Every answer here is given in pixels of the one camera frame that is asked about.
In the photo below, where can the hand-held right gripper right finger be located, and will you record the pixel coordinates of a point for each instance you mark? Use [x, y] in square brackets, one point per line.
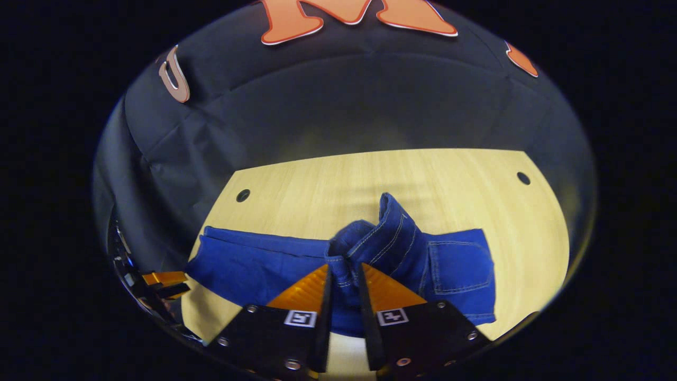
[370, 338]

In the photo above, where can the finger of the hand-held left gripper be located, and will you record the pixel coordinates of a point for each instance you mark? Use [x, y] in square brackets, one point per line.
[166, 279]

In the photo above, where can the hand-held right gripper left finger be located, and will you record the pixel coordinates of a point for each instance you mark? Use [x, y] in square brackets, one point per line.
[323, 328]

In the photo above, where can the blue denim jeans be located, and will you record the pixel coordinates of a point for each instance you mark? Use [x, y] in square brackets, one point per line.
[254, 264]

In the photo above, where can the black backdrop cloth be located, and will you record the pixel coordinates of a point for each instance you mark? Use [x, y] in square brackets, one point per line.
[344, 106]

